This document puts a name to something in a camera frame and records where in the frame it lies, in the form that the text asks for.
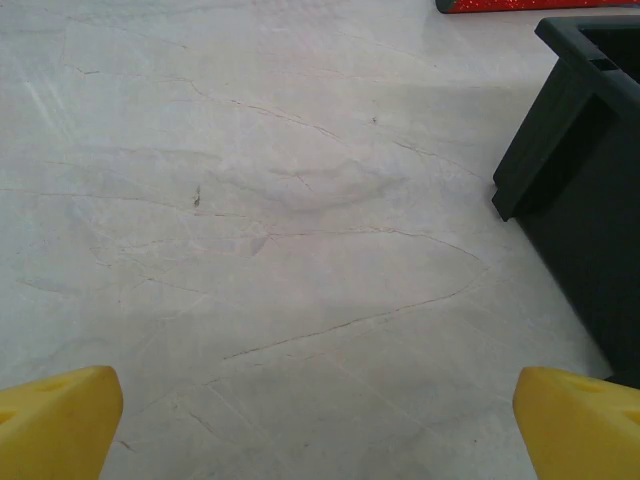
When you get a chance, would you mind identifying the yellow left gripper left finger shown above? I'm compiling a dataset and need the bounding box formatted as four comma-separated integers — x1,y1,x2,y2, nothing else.
0,365,124,480

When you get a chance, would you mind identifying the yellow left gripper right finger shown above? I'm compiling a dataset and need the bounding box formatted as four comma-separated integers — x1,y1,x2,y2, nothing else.
513,366,640,480

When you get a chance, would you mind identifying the black plastic bin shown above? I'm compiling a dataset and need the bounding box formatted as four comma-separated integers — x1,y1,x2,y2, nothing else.
491,14,640,390

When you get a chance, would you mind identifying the red glitter toy microphone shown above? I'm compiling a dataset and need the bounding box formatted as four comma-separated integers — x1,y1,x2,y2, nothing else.
434,0,606,15

